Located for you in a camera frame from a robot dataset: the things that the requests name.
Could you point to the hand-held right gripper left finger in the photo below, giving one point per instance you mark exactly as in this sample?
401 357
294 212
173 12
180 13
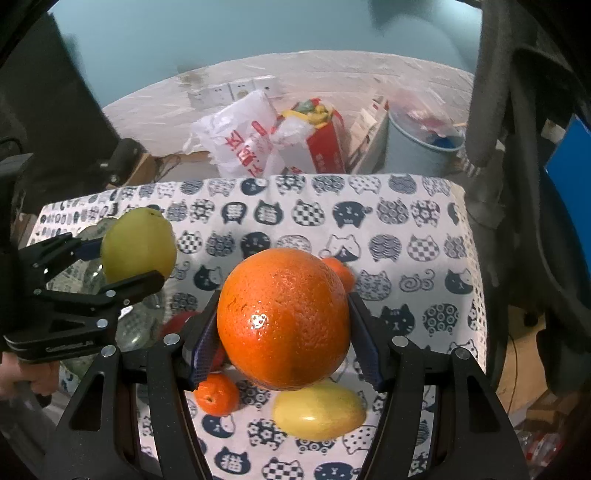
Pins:
203 360

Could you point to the yellow lemon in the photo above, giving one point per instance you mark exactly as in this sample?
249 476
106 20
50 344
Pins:
318 413

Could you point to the white plastic bag red print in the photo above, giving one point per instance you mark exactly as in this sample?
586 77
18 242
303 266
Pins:
240 134

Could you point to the clear bin liner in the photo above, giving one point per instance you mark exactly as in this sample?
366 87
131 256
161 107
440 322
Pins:
415 101

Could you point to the yellow plastic bag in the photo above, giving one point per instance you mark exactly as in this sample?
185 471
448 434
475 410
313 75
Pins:
316 113

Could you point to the small mandarin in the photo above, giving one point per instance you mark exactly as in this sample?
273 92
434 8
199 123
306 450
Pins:
216 392
340 273

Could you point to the white wall outlet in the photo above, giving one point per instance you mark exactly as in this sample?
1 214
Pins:
241 89
220 93
198 98
265 84

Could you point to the cat print tablecloth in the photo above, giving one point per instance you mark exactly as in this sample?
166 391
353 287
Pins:
392 277

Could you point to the blue box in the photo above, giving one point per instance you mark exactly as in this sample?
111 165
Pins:
570 170

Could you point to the brown paper bag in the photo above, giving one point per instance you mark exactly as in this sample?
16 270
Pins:
367 134

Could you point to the grey garment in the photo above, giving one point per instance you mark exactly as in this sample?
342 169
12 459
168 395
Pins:
489 92

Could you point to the large orange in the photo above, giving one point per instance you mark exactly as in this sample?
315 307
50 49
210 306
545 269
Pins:
281 318

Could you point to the person's left hand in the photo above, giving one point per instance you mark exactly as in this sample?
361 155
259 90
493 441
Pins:
23 376

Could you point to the crumpled clear plastic bag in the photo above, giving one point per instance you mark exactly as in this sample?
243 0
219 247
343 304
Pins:
291 131

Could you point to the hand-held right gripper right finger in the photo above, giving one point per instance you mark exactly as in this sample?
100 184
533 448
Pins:
367 355

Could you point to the black office chair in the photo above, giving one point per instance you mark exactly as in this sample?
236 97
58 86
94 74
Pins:
545 207

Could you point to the red cardboard box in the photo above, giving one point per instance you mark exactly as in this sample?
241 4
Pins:
328 152

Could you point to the pile of plastic bottles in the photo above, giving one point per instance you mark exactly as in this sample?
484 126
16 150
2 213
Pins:
538 447

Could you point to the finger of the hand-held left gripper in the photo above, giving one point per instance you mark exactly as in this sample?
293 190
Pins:
87 249
134 286

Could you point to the light blue trash bin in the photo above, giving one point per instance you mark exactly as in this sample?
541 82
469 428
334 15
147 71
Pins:
411 152

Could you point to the glass bowl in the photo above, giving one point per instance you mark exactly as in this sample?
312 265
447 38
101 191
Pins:
136 327

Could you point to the red apple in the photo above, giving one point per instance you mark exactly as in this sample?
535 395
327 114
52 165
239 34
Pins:
178 323

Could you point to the green pear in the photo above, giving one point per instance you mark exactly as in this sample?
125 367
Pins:
138 244

